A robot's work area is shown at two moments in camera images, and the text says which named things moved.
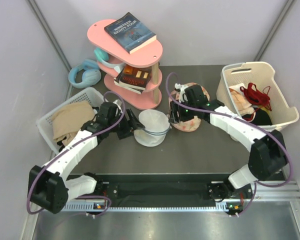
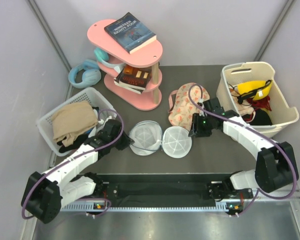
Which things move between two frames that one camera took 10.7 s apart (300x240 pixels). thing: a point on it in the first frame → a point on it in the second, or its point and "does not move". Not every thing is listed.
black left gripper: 129,126 → 126,141
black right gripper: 176,107 → 196,130
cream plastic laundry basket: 259,73 does not move
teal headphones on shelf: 102,56 does not move
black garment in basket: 261,118 does not move
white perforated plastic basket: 92,95 does not move
